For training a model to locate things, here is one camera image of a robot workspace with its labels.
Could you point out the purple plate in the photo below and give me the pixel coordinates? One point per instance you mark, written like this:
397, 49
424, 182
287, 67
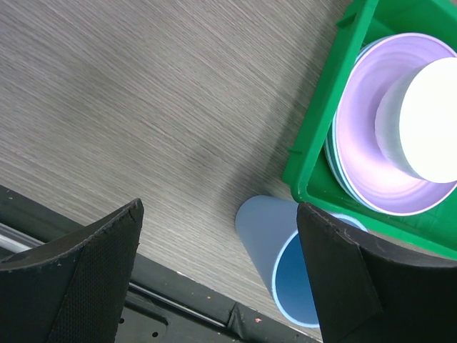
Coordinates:
369, 173

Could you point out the green plastic bin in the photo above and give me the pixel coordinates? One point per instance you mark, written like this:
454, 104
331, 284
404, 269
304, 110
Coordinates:
307, 172

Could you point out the white bowl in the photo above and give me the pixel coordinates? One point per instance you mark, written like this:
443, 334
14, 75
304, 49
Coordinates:
415, 124

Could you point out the blue cup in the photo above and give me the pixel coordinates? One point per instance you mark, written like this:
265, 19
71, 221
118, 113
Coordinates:
267, 227

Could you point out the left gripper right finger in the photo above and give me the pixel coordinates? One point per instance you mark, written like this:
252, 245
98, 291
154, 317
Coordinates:
367, 289

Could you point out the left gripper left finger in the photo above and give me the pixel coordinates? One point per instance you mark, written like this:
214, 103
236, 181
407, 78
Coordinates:
73, 288

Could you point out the blue plate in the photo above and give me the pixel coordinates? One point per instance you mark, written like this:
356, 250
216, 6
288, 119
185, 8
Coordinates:
330, 146

